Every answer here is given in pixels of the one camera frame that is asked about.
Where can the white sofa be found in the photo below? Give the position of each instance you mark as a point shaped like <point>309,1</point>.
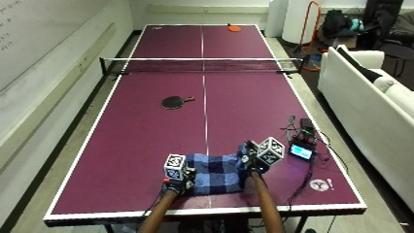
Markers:
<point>371,106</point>

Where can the orange metal frame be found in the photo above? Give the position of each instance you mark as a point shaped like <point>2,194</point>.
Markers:
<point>309,35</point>

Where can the black office chair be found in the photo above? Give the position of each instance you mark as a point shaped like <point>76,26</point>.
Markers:
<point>388,29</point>

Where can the white marker cube on right glove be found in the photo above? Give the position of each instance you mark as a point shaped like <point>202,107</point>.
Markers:
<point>271,151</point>

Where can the person's right hand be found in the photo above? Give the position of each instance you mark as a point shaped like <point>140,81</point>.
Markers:
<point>247,159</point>

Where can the table tennis net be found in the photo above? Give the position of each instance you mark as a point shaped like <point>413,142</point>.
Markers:
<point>203,64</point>

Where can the white cylindrical column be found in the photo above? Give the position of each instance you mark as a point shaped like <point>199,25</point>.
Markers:
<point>299,20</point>

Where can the white marker cube on glove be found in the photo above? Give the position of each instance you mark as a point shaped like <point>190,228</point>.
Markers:
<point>175,166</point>
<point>271,151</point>

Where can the person's left hand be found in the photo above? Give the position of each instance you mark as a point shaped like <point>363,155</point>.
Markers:
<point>178,185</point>

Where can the whiteboard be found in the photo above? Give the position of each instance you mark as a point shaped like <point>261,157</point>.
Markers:
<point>39,35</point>

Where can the orange table tennis paddle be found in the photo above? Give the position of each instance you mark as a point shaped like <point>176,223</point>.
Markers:
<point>235,27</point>

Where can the electronic device with lit screen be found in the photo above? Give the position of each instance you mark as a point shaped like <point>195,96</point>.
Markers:
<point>303,147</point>

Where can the black bag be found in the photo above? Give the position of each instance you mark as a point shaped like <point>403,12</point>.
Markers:
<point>337,23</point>

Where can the blue checked cloth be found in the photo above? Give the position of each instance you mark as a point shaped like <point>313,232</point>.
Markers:
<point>216,174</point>

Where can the white marker cube on left glove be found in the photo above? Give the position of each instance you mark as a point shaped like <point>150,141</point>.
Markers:
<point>175,166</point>

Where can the black table tennis paddle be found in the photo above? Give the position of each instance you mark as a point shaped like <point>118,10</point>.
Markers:
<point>175,101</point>

